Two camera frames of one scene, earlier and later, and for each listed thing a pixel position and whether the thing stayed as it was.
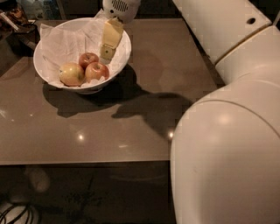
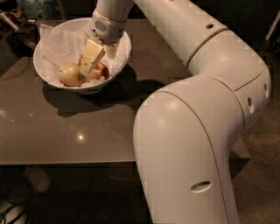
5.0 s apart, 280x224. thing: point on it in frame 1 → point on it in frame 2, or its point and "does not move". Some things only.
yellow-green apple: [71, 74] does not move
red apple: [95, 70] does not move
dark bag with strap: [24, 39] does not move
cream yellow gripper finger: [113, 31] → [94, 52]
